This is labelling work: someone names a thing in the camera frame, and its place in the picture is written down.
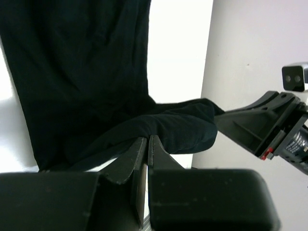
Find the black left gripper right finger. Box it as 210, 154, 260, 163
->
148, 135, 184, 170

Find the black t-shirt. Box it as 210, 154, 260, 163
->
0, 0, 223, 171

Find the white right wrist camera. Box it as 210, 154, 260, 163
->
282, 62, 308, 92

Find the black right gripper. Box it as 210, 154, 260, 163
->
215, 91, 304, 158

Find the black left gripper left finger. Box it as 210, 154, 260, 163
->
87, 138, 147, 229

